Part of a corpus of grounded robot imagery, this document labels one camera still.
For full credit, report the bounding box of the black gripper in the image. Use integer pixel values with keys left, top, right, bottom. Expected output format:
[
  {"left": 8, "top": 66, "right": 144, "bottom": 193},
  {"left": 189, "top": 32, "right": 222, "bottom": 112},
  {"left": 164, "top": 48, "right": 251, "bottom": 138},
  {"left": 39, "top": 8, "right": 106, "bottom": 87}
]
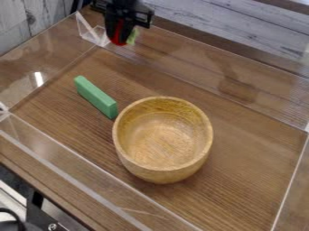
[{"left": 93, "top": 0, "right": 156, "bottom": 44}]

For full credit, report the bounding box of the red plush strawberry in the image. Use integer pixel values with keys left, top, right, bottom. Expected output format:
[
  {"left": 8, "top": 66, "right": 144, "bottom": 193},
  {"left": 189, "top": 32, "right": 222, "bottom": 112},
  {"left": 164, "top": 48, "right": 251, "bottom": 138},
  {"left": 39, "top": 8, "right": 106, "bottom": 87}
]
[{"left": 106, "top": 18, "right": 140, "bottom": 46}]

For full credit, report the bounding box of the green rectangular block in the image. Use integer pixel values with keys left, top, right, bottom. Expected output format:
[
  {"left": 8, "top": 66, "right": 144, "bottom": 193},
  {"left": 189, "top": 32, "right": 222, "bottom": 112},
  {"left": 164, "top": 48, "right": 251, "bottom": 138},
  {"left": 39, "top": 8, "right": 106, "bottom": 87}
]
[{"left": 74, "top": 76, "right": 118, "bottom": 119}]

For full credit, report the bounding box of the wooden bowl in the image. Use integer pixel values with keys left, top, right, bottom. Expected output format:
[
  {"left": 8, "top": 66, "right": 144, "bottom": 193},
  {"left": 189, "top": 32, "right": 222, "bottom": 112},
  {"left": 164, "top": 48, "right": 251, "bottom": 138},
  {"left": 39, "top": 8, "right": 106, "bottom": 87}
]
[{"left": 113, "top": 97, "right": 214, "bottom": 184}]

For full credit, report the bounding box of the clear acrylic tray enclosure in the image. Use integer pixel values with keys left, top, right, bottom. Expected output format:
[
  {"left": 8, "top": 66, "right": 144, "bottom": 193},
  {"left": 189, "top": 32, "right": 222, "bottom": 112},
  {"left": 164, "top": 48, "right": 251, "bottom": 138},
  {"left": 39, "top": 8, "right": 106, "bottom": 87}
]
[{"left": 0, "top": 18, "right": 309, "bottom": 231}]

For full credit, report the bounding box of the black cable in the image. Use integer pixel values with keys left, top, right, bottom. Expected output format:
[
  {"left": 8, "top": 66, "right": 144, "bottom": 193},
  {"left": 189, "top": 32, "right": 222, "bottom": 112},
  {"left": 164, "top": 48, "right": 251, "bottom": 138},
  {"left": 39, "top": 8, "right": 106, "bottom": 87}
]
[{"left": 0, "top": 207, "right": 28, "bottom": 231}]

